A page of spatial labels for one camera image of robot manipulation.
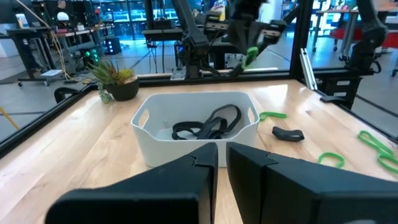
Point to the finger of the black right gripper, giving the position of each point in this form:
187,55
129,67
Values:
262,43
237,70

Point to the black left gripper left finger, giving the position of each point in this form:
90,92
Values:
155,199

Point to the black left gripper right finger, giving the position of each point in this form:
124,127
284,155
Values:
311,199

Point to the green rubber band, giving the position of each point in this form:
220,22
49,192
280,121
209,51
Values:
380,159
276,115
385,152
331,153
250,56

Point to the small thick black rubber band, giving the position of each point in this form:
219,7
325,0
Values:
286,135

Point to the black robot base box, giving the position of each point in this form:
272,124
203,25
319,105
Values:
339,90

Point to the black background robot arm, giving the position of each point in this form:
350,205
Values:
367,34

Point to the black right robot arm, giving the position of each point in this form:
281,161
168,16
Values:
194,43

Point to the white plastic bin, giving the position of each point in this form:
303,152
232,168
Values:
161,149

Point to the red chair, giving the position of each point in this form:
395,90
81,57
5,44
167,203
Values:
345,33

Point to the succulent plant in black pot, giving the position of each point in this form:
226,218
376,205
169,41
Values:
124,90

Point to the black box with blue lights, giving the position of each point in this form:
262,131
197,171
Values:
112,46

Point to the black chair armrest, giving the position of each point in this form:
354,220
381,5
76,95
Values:
62,91

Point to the device with green lights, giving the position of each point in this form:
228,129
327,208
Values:
90,55

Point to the white paper sheet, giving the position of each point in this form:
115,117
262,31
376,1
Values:
51,72

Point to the black workshop desk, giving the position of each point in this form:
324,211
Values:
21,46

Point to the black table edge rail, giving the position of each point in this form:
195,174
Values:
31,127
373,124
264,75

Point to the black frame post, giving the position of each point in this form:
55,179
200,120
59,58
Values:
300,31

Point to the aluminium bracket bar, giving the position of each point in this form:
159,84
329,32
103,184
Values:
308,71

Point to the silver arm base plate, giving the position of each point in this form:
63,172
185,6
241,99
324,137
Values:
178,74

